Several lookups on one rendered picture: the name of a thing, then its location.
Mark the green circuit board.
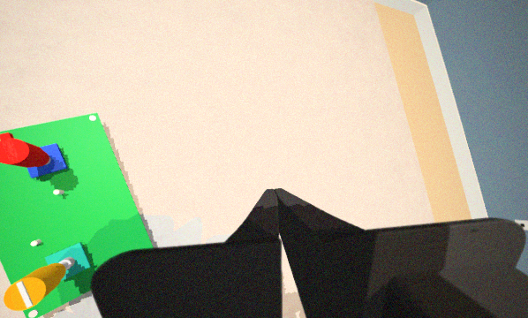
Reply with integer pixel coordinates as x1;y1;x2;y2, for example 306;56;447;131
0;112;153;318

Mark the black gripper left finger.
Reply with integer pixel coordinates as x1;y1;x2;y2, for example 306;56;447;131
91;189;283;318

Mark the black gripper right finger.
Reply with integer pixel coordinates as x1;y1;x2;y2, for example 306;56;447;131
274;188;526;318

